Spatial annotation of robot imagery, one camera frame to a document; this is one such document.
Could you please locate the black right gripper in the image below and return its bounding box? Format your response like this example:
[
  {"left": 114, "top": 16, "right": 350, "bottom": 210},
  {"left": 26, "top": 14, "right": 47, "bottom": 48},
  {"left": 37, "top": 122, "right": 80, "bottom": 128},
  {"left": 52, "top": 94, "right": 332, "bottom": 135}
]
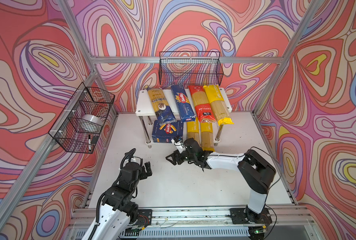
[{"left": 165, "top": 148, "right": 196, "bottom": 166}]

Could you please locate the blue Barilla rigatoni box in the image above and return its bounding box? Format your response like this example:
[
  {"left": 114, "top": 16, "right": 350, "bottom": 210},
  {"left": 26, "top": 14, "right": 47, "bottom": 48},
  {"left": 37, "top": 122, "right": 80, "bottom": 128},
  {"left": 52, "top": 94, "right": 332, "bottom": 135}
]
[{"left": 152, "top": 120, "right": 184, "bottom": 143}]

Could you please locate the yellow Pastatime spaghetti bag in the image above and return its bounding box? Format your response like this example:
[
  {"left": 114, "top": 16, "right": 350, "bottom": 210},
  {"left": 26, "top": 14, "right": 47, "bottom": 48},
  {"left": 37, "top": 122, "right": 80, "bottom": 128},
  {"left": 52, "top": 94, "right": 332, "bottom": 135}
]
[
  {"left": 200, "top": 122, "right": 215, "bottom": 152},
  {"left": 203, "top": 85, "right": 234, "bottom": 126},
  {"left": 186, "top": 119, "right": 200, "bottom": 143}
]

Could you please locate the blue Ankara spaghetti bag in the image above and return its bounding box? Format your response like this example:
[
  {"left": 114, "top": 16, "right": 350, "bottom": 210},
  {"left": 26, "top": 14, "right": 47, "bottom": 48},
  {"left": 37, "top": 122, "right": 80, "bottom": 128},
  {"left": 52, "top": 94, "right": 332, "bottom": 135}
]
[{"left": 147, "top": 88, "right": 177, "bottom": 125}]

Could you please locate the dark blue Barilla spaghetti box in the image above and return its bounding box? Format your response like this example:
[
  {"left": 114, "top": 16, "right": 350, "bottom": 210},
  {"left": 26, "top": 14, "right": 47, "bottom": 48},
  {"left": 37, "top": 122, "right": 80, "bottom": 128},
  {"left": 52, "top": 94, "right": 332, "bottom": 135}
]
[{"left": 171, "top": 85, "right": 196, "bottom": 122}]

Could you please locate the red spaghetti bag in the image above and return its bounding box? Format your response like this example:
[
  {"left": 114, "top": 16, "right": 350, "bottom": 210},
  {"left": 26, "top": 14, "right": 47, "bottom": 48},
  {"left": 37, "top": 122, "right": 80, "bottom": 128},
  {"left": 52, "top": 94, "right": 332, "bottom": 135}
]
[{"left": 188, "top": 86, "right": 216, "bottom": 123}]

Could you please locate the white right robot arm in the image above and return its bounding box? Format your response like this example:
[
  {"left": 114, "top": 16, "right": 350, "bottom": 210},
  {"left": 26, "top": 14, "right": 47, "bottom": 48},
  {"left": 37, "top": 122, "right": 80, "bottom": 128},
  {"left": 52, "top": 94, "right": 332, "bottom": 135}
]
[{"left": 166, "top": 138, "right": 276, "bottom": 224}]

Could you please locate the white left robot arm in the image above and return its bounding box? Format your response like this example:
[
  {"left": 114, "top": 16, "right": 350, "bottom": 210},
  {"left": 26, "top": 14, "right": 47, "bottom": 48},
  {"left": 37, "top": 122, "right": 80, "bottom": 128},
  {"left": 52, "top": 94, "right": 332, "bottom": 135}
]
[{"left": 83, "top": 148, "right": 153, "bottom": 240}]

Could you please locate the white two-tier shelf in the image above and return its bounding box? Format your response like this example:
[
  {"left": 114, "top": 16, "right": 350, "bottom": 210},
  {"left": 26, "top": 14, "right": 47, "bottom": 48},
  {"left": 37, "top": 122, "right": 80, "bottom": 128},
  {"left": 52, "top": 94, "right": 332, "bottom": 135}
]
[{"left": 135, "top": 87, "right": 232, "bottom": 149}]

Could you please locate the black marker pen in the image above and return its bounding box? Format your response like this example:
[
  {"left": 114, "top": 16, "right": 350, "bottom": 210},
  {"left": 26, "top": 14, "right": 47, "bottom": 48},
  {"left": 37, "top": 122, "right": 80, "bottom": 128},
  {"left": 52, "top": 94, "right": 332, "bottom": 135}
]
[{"left": 88, "top": 135, "right": 92, "bottom": 152}]

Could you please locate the silver tape roll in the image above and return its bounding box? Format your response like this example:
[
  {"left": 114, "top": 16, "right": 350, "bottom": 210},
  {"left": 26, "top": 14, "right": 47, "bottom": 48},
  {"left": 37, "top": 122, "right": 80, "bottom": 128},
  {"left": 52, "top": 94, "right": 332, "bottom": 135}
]
[{"left": 82, "top": 114, "right": 104, "bottom": 126}]

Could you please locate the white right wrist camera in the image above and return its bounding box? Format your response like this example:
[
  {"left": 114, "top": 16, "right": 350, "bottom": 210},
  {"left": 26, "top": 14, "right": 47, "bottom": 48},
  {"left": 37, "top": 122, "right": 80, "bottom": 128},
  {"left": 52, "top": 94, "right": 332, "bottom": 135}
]
[{"left": 171, "top": 137, "right": 186, "bottom": 154}]

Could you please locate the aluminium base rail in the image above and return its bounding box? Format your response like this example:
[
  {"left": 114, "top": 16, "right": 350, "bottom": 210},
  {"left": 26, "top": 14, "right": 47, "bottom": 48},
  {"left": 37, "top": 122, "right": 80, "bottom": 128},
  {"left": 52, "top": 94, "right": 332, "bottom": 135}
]
[{"left": 69, "top": 206, "right": 313, "bottom": 239}]

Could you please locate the black wire basket left wall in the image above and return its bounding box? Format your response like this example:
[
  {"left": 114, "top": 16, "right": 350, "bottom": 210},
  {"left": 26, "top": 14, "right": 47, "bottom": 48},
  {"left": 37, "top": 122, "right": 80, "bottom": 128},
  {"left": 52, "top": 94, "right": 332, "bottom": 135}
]
[{"left": 48, "top": 83, "right": 115, "bottom": 154}]

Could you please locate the black wire basket wall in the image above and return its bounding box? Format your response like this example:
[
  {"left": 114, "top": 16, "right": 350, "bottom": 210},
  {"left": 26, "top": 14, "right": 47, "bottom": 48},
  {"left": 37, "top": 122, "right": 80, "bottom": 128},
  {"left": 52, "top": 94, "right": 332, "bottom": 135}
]
[
  {"left": 48, "top": 83, "right": 115, "bottom": 154},
  {"left": 159, "top": 50, "right": 224, "bottom": 89}
]

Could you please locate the black wire basket back wall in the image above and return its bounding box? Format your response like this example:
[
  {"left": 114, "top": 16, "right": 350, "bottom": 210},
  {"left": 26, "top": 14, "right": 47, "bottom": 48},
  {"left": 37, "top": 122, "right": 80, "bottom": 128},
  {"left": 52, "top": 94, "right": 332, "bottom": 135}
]
[{"left": 159, "top": 50, "right": 224, "bottom": 89}]

